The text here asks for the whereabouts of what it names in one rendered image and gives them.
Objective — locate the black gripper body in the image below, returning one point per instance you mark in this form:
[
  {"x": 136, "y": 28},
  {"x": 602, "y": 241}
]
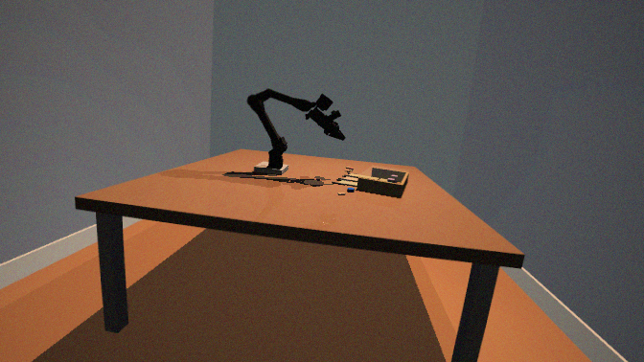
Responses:
[{"x": 325, "y": 123}]

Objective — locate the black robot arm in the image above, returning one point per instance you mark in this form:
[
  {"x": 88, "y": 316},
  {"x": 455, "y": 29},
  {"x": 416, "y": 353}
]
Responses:
[{"x": 279, "y": 144}]

